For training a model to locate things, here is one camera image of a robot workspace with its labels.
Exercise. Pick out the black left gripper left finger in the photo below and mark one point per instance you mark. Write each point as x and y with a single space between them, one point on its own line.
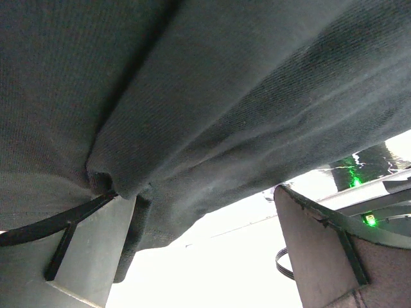
67 260

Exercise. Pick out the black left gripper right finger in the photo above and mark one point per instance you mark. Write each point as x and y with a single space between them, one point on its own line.
358 256

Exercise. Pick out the black t shirt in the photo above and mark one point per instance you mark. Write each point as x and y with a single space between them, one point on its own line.
192 104

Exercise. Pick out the aluminium frame rail front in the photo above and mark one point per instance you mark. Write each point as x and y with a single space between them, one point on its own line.
372 195

